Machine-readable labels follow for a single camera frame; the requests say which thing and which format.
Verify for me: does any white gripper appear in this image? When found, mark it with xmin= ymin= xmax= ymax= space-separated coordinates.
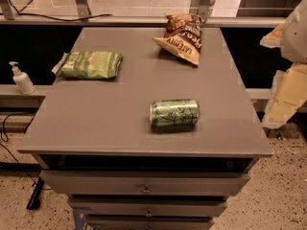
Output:
xmin=260 ymin=0 xmax=307 ymax=129

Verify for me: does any green drink can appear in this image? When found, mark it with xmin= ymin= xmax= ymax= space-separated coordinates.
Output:
xmin=150 ymin=99 xmax=201 ymax=127

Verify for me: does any brown and yellow chip bag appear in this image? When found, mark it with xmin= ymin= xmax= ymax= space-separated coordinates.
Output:
xmin=153 ymin=13 xmax=204 ymax=66

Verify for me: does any grey drawer cabinet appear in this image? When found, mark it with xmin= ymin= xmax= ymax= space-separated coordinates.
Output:
xmin=17 ymin=27 xmax=274 ymax=230

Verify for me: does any green chip bag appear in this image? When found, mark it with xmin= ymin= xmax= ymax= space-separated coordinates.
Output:
xmin=52 ymin=51 xmax=122 ymax=80

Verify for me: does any top drawer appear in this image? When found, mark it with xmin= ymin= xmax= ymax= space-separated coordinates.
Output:
xmin=40 ymin=171 xmax=249 ymax=196

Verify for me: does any drawer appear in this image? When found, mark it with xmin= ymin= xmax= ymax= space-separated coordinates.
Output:
xmin=85 ymin=216 xmax=213 ymax=230
xmin=40 ymin=171 xmax=249 ymax=196
xmin=68 ymin=197 xmax=227 ymax=218

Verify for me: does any bottom drawer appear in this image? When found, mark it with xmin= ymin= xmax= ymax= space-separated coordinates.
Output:
xmin=85 ymin=216 xmax=213 ymax=230

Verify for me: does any middle drawer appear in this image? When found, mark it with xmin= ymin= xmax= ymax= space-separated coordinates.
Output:
xmin=68 ymin=197 xmax=227 ymax=218

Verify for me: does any white pump bottle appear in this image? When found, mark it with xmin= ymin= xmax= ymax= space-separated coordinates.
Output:
xmin=9 ymin=61 xmax=35 ymax=95

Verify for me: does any black table foot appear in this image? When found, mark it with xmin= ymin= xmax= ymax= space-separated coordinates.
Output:
xmin=26 ymin=178 xmax=44 ymax=210

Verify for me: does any black cable on ledge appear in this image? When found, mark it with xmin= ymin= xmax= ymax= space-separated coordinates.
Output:
xmin=0 ymin=3 xmax=113 ymax=22

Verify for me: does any black floor cable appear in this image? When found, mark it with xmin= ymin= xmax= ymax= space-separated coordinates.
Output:
xmin=0 ymin=112 xmax=37 ymax=188

